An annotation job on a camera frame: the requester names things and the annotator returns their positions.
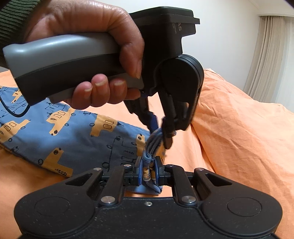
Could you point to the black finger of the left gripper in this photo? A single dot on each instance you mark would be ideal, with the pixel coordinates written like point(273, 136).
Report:
point(168, 128)
point(140, 108)

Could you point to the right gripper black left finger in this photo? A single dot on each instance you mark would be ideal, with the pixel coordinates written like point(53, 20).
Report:
point(105, 188)

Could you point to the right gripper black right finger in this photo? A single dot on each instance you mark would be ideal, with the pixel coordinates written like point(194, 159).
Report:
point(188, 187)

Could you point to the blue pants with orange print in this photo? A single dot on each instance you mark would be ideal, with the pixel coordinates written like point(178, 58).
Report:
point(65, 140)

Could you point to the person's left hand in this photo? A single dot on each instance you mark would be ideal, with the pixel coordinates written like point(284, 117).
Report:
point(52, 18)

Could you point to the dark green left sleeve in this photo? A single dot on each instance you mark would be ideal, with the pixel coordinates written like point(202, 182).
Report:
point(14, 18)

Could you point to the beige curtain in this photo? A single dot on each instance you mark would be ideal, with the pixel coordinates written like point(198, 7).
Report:
point(268, 67)

